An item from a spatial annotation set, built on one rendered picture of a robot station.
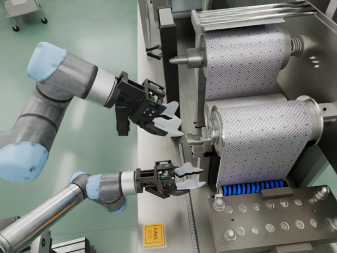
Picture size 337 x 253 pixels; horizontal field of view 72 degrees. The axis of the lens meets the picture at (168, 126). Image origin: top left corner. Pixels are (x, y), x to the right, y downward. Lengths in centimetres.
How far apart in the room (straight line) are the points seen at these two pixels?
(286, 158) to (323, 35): 37
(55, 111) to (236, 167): 52
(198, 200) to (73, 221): 131
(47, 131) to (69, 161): 188
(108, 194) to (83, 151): 165
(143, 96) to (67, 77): 15
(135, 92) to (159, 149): 61
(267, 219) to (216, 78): 46
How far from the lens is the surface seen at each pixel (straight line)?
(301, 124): 70
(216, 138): 66
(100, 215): 201
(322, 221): 88
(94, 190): 76
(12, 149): 47
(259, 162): 76
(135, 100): 52
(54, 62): 48
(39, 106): 53
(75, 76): 48
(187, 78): 145
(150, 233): 89
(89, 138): 247
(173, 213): 94
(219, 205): 77
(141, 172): 72
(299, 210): 87
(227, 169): 75
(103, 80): 49
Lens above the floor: 177
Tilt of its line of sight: 48 degrees down
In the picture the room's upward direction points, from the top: 6 degrees counter-clockwise
